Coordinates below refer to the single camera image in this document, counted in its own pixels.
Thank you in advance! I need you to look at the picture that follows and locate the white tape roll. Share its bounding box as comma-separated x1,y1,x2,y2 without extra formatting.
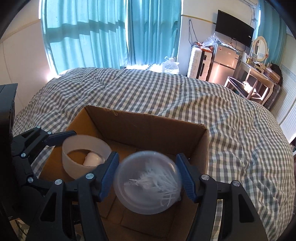
62,135,111,179

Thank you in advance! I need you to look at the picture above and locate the white cream tube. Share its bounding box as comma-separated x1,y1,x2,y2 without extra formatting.
83,152,104,167

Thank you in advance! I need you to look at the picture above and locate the clear cotton swab jar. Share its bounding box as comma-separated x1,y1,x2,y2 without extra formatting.
113,151,182,215

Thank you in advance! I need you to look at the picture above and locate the grey white checkered duvet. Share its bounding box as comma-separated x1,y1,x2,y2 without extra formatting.
14,68,295,240

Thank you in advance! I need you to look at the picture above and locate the brown cardboard box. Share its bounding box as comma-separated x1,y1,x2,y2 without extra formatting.
38,105,210,241

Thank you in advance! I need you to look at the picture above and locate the teal left curtain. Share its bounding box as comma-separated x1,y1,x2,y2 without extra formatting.
40,1,128,74

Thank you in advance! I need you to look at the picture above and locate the teal curtain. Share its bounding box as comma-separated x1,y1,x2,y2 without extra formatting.
258,1,287,66
40,1,128,74
127,0,182,65

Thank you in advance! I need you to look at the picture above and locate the white louvred wardrobe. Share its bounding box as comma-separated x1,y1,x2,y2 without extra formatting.
270,35,295,143

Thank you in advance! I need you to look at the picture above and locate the wooden chair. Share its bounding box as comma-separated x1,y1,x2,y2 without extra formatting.
224,76,263,103

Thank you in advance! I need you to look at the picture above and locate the white dressing table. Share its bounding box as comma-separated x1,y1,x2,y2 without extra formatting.
234,61,275,105

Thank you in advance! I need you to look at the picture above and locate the silver mini fridge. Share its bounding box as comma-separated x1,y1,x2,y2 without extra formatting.
206,43,239,86

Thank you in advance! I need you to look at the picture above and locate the clear water jug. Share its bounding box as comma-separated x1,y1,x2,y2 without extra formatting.
161,56,179,75

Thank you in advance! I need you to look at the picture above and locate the white suitcase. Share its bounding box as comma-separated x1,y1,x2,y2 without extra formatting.
187,46,212,81

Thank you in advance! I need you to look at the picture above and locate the teal middle curtain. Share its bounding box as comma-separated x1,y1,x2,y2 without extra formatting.
127,0,182,65

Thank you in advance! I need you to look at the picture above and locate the oval vanity mirror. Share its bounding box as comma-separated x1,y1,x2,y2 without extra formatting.
250,36,269,62

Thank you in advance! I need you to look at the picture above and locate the teal right curtain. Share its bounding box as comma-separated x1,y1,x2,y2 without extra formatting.
258,1,287,66

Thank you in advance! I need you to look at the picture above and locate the black wall television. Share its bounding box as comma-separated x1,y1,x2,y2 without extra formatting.
215,10,254,48

